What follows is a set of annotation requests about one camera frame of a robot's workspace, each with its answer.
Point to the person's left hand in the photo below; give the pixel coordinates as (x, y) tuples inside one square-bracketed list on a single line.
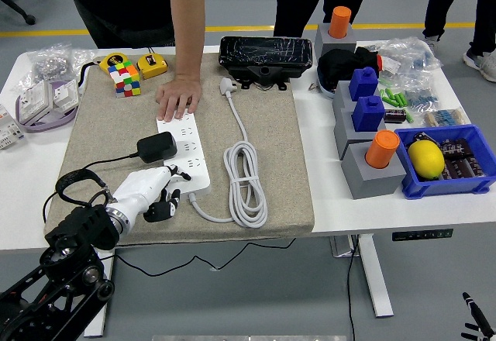
[(179, 95)]

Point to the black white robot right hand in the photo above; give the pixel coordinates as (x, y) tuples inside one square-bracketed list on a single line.
[(479, 315)]

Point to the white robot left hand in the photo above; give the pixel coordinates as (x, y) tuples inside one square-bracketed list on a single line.
[(139, 188)]

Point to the white power strip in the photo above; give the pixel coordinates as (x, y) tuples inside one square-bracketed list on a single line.
[(190, 131)]

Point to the black plug adapter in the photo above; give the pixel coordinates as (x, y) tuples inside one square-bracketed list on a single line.
[(157, 146)]

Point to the person's left forearm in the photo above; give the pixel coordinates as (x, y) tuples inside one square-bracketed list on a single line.
[(188, 27)]

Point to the small yellow tape measure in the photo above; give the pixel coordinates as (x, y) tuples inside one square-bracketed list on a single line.
[(152, 66)]

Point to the scrambled colour puzzle cube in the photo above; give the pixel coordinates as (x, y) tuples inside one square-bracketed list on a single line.
[(126, 79)]

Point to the round yellow tape measure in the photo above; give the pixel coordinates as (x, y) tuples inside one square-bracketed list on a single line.
[(112, 60)]

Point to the black device in plastic wrap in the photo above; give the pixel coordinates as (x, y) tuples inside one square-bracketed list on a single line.
[(265, 52)]

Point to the black table control panel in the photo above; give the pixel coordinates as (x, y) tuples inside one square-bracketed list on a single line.
[(422, 235)]

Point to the white table leg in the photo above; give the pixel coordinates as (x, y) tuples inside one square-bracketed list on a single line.
[(374, 279), (100, 329)]

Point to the white socket box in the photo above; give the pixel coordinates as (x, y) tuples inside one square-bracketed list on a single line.
[(35, 100), (66, 92)]

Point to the grey-brown mat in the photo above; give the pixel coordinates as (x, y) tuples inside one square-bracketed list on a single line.
[(271, 162)]

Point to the purple tray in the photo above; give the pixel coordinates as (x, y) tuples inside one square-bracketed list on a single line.
[(42, 126)]

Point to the blue plastic bin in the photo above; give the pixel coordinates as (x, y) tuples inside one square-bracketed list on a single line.
[(441, 188)]

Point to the clear bag of metal parts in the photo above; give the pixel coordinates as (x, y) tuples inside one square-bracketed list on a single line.
[(48, 66)]

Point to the white circuit breaker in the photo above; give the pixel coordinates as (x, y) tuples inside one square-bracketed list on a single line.
[(7, 131)]

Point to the white bowl with blue rim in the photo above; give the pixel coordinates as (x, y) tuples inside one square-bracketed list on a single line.
[(325, 92)]

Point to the dark brown capacitor pack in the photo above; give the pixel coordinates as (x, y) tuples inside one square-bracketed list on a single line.
[(461, 162)]

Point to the grey square block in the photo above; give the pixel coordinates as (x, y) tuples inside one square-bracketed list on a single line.
[(323, 40), (343, 131), (372, 184), (341, 97)]

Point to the black cloth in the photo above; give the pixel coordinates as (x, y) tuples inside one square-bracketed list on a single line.
[(337, 66)]

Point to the yellow lemon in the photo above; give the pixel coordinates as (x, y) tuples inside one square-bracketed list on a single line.
[(426, 159)]

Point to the orange cylinder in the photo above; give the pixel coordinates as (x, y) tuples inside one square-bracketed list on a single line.
[(340, 21), (381, 149)]

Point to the blue block with knob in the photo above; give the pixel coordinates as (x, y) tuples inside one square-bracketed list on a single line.
[(363, 85), (368, 116)]

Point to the small black clip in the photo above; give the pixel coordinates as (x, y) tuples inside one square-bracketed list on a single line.
[(420, 137)]

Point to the clear bag of taped resistors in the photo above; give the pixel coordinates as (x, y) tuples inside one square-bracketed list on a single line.
[(445, 117)]

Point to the small orange cap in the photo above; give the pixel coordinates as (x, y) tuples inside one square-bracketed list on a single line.
[(381, 63)]

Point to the green battery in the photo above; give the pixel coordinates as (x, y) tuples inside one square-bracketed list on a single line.
[(409, 116), (390, 101), (404, 100), (384, 95)]

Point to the small white carton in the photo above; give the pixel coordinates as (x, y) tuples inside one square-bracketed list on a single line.
[(392, 66)]

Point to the clear bag of blue resistors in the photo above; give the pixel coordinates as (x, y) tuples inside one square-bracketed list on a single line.
[(420, 97)]

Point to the large clear bag of resistors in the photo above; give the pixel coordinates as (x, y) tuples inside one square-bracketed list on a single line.
[(414, 52)]

